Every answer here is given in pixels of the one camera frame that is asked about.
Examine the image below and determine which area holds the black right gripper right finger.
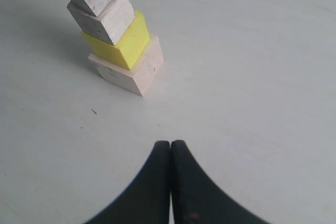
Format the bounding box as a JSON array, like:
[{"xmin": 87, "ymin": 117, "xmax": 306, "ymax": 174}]
[{"xmin": 170, "ymin": 140, "xmax": 266, "ymax": 224}]

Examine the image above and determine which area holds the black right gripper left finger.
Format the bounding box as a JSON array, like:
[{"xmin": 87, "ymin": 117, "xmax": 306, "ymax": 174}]
[{"xmin": 87, "ymin": 141, "xmax": 170, "ymax": 224}]

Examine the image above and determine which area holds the yellow cube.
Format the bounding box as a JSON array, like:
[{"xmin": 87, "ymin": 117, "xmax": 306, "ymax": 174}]
[{"xmin": 81, "ymin": 10, "xmax": 150, "ymax": 70}]

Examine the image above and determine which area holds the large wooden cube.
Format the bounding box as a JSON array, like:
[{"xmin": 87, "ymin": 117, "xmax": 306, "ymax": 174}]
[{"xmin": 88, "ymin": 34, "xmax": 164, "ymax": 97}]

